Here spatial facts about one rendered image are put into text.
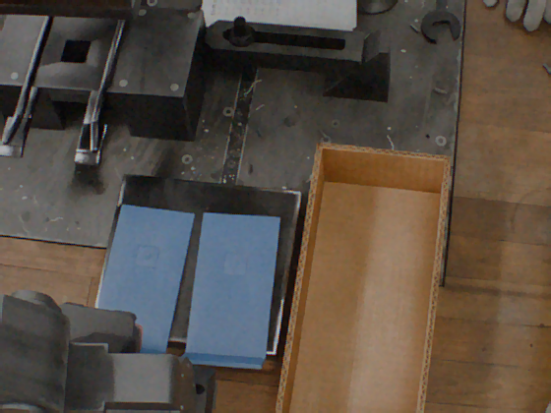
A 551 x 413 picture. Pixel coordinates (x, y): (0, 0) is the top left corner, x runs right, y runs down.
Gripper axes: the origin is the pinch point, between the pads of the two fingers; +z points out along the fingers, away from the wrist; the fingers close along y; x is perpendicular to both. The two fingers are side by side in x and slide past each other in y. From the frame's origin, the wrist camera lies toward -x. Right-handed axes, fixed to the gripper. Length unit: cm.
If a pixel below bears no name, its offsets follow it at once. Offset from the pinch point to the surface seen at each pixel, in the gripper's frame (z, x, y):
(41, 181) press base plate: 12.0, 12.7, 12.9
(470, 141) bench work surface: 16.6, -28.1, 21.8
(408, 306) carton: 7.3, -24.1, 6.5
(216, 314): 3.9, -7.6, 4.0
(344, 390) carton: 3.0, -19.7, -1.1
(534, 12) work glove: 22, -34, 36
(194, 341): 2.5, -6.1, 1.5
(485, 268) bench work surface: 10.0, -30.8, 10.4
